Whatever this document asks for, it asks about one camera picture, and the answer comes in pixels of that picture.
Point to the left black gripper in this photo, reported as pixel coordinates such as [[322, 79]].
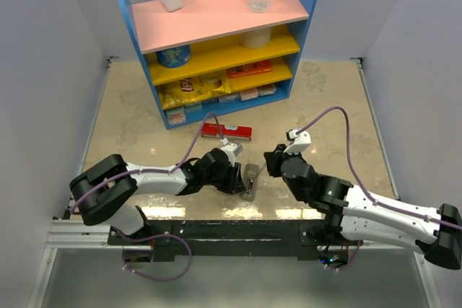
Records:
[[234, 183]]

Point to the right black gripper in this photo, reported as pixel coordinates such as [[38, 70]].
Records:
[[274, 159]]

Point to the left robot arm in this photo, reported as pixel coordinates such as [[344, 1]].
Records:
[[102, 192]]

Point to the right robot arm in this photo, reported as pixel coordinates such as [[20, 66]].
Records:
[[355, 214]]

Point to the red toothpaste box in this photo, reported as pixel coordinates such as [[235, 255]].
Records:
[[240, 133]]

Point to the green tissue pack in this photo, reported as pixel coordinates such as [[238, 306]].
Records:
[[193, 107]]

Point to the orange flat box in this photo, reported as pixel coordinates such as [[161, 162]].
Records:
[[257, 67]]

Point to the yellow chips bag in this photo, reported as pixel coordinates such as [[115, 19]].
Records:
[[193, 89]]

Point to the blue shelf unit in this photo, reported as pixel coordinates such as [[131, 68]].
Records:
[[212, 28]]

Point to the blue round tin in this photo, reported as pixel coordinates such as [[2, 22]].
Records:
[[173, 58]]

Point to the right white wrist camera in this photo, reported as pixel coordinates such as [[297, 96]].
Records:
[[299, 141]]

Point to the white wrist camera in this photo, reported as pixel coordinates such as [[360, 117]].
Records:
[[299, 141], [231, 149]]

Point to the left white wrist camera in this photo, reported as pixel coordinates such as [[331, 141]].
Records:
[[231, 149]]

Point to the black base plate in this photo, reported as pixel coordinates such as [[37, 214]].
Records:
[[301, 239]]

